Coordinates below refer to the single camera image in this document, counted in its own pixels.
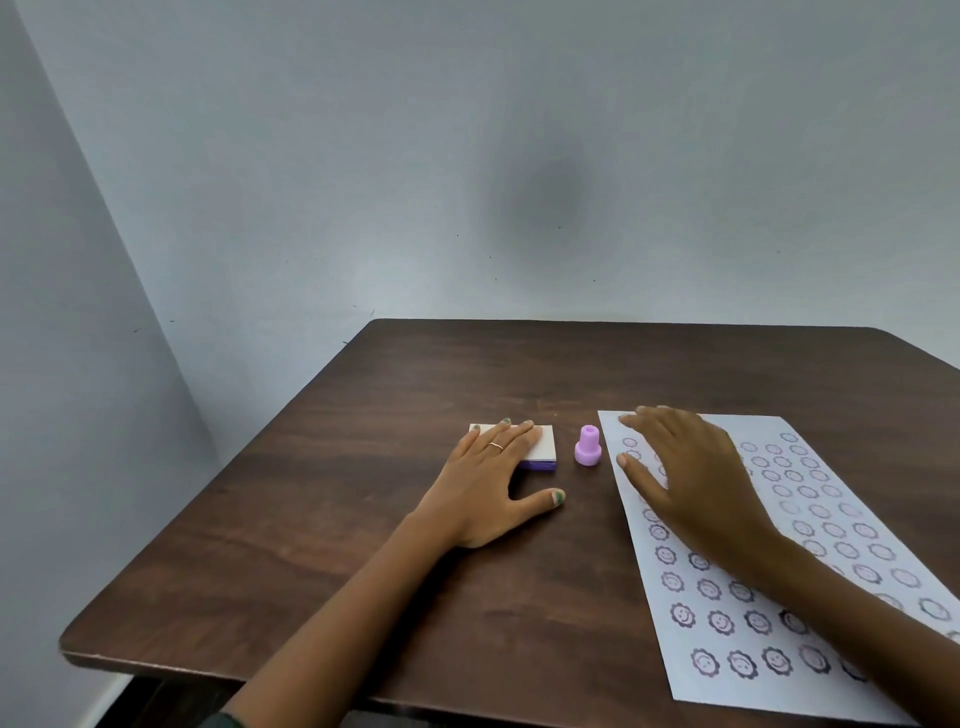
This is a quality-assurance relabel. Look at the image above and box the white and purple ink pad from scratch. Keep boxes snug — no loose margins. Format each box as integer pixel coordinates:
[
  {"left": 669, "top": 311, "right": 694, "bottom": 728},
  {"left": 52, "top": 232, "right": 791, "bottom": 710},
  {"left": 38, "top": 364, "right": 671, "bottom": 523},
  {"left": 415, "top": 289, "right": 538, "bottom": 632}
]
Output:
[{"left": 468, "top": 423, "right": 558, "bottom": 473}]

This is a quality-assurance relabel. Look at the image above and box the white stamped paper sheet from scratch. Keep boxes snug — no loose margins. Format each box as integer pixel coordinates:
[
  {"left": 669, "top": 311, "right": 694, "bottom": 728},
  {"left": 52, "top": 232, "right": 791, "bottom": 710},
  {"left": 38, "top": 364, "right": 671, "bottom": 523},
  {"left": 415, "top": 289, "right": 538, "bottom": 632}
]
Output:
[{"left": 597, "top": 410, "right": 960, "bottom": 726}]

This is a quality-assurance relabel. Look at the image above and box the person's left hand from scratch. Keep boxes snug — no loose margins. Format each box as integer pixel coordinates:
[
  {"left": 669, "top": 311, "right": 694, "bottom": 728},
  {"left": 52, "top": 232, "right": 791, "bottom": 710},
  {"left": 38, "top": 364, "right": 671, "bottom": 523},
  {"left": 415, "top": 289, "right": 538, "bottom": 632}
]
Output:
[{"left": 409, "top": 419, "right": 567, "bottom": 552}]

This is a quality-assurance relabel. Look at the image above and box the person's right forearm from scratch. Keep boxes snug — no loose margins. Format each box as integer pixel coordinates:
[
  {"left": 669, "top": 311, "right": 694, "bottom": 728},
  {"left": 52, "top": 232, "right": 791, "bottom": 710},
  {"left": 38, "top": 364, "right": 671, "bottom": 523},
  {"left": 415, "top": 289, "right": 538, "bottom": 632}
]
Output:
[{"left": 738, "top": 525, "right": 960, "bottom": 728}]

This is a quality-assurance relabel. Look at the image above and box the person's left forearm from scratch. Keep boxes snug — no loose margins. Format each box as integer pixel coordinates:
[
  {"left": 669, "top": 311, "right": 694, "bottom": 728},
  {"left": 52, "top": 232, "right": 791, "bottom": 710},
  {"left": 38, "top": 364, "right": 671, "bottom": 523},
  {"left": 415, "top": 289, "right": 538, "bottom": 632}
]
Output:
[{"left": 221, "top": 513, "right": 468, "bottom": 728}]

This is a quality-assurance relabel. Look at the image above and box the person's right hand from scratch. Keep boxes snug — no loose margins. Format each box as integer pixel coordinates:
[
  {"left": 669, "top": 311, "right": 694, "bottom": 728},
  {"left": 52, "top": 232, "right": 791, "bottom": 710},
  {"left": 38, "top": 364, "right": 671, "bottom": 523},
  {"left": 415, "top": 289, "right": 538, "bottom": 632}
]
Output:
[{"left": 615, "top": 405, "right": 787, "bottom": 575}]

